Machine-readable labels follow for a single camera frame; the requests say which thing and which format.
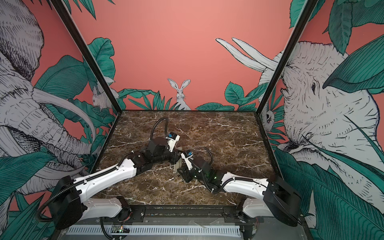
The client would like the grey remote control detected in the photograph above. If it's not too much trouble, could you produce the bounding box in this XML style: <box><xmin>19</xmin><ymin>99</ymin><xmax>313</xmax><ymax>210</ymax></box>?
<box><xmin>174</xmin><ymin>160</ymin><xmax>183</xmax><ymax>173</ymax></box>

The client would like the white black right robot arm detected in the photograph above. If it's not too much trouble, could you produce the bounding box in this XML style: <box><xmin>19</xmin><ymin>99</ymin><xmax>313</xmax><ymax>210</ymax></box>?
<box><xmin>178</xmin><ymin>152</ymin><xmax>302</xmax><ymax>227</ymax></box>

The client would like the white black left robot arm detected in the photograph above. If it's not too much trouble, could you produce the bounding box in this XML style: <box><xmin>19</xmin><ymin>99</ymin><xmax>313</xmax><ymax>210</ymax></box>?
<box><xmin>35</xmin><ymin>133</ymin><xmax>180</xmax><ymax>230</ymax></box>

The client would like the green circuit board with leds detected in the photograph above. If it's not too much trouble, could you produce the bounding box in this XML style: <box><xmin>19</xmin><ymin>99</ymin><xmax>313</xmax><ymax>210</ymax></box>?
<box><xmin>111</xmin><ymin>225</ymin><xmax>131</xmax><ymax>235</ymax></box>

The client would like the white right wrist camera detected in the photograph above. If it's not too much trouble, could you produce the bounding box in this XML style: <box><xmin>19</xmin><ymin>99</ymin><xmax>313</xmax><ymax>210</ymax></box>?
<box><xmin>181</xmin><ymin>150</ymin><xmax>193</xmax><ymax>171</ymax></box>

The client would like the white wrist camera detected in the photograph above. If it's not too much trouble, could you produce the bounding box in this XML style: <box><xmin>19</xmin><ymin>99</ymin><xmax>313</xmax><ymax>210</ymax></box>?
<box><xmin>166</xmin><ymin>132</ymin><xmax>180</xmax><ymax>153</ymax></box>
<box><xmin>181</xmin><ymin>150</ymin><xmax>193</xmax><ymax>171</ymax></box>

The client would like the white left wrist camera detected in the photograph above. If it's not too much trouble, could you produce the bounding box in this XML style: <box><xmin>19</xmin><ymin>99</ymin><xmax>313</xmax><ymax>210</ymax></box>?
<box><xmin>166</xmin><ymin>132</ymin><xmax>180</xmax><ymax>153</ymax></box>

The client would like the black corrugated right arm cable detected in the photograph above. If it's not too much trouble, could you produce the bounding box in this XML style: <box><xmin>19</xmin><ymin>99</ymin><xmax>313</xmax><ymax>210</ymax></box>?
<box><xmin>194</xmin><ymin>146</ymin><xmax>271</xmax><ymax>194</ymax></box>

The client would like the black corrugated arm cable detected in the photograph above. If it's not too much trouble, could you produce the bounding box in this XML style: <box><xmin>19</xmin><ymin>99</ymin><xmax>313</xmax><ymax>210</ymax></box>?
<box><xmin>194</xmin><ymin>146</ymin><xmax>271</xmax><ymax>194</ymax></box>
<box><xmin>149</xmin><ymin>116</ymin><xmax>169</xmax><ymax>142</ymax></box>

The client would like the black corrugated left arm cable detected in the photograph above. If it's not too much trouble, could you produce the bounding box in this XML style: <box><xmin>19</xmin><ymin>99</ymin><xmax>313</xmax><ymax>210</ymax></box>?
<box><xmin>149</xmin><ymin>116</ymin><xmax>169</xmax><ymax>142</ymax></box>

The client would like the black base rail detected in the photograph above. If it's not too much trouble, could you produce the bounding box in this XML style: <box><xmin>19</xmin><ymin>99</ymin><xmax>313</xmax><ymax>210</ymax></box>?
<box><xmin>127</xmin><ymin>205</ymin><xmax>260</xmax><ymax>224</ymax></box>

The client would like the white slotted cable duct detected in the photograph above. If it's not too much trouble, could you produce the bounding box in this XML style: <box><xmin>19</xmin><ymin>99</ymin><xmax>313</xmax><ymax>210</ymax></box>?
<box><xmin>65</xmin><ymin>224</ymin><xmax>242</xmax><ymax>238</ymax></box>

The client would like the black left corner frame post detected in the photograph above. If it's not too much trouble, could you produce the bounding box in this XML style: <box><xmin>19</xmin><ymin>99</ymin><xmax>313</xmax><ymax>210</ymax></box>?
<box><xmin>51</xmin><ymin>0</ymin><xmax>122</xmax><ymax>114</ymax></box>

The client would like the black corner frame post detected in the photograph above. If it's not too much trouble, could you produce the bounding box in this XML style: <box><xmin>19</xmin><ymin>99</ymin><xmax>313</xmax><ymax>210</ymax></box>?
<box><xmin>256</xmin><ymin>0</ymin><xmax>318</xmax><ymax>116</ymax></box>
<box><xmin>51</xmin><ymin>0</ymin><xmax>122</xmax><ymax>114</ymax></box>

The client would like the black right corner frame post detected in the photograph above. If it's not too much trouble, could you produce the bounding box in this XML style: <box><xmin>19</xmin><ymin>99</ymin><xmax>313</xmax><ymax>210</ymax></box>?
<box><xmin>256</xmin><ymin>0</ymin><xmax>318</xmax><ymax>116</ymax></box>

